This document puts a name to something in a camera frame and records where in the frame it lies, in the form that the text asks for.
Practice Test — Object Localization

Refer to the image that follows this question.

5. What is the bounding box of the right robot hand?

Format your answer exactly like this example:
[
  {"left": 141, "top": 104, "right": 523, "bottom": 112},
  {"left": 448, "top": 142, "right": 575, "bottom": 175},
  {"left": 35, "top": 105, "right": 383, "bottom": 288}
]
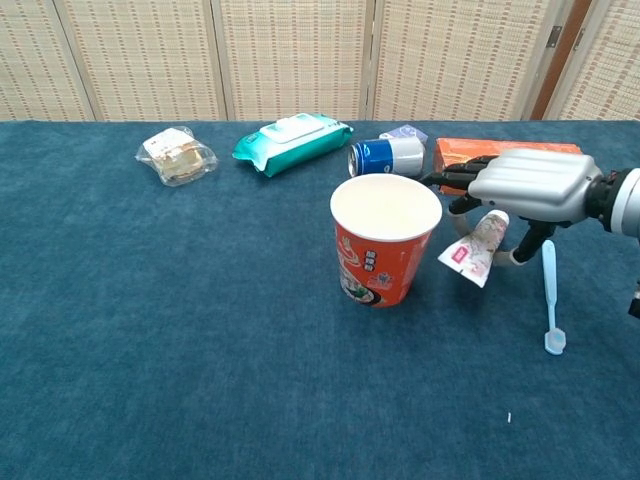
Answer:
[{"left": 419, "top": 148, "right": 606, "bottom": 271}]

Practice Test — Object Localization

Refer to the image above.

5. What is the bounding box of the white toothpaste tube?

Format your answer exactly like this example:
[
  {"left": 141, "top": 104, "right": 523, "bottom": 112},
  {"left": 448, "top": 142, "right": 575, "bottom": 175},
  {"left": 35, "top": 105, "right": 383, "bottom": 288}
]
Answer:
[{"left": 437, "top": 209, "right": 511, "bottom": 289}]

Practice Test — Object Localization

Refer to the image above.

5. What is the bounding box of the light blue toothbrush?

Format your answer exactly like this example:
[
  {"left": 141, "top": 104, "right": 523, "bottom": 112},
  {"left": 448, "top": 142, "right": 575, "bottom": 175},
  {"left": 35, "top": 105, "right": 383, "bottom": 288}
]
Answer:
[{"left": 541, "top": 239, "right": 568, "bottom": 356}]

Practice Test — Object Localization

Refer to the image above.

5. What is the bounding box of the orange biscuit box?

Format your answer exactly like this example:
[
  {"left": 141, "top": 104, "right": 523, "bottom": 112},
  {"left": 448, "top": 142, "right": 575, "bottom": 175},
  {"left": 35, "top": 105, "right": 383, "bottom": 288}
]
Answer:
[{"left": 432, "top": 137, "right": 584, "bottom": 196}]

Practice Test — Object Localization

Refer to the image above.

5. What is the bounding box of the blue and white can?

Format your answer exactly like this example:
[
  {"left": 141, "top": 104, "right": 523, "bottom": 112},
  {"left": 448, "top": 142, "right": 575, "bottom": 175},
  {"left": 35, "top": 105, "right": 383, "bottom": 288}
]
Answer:
[{"left": 347, "top": 137, "right": 427, "bottom": 179}]

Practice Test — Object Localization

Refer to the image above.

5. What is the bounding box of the orange paper noodle cup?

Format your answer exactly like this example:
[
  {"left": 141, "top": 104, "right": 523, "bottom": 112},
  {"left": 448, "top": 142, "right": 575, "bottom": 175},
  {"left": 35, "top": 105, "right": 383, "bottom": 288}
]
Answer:
[{"left": 329, "top": 173, "right": 444, "bottom": 309}]

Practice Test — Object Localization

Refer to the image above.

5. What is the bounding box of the teal wet wipes pack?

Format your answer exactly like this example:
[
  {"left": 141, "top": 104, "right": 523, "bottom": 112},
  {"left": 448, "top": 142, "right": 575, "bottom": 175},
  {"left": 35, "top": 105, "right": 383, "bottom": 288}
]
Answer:
[{"left": 231, "top": 112, "right": 355, "bottom": 178}]

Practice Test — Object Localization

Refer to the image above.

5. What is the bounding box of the clear bagged bread snack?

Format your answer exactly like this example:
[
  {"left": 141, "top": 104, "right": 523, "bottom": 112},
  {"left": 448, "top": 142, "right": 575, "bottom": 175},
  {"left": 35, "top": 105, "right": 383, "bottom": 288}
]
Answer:
[{"left": 133, "top": 126, "right": 220, "bottom": 188}]

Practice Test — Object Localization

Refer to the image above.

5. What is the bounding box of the bamboo folding screen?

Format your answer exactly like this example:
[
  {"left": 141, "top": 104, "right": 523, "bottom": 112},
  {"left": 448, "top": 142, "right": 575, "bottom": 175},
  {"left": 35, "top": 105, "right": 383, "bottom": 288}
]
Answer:
[{"left": 0, "top": 0, "right": 556, "bottom": 123}]

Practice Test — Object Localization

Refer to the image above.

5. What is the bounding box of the bamboo screen with brown post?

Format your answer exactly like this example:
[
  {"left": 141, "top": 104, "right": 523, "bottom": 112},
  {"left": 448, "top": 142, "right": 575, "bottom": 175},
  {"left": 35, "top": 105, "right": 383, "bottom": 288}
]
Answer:
[{"left": 529, "top": 0, "right": 640, "bottom": 123}]

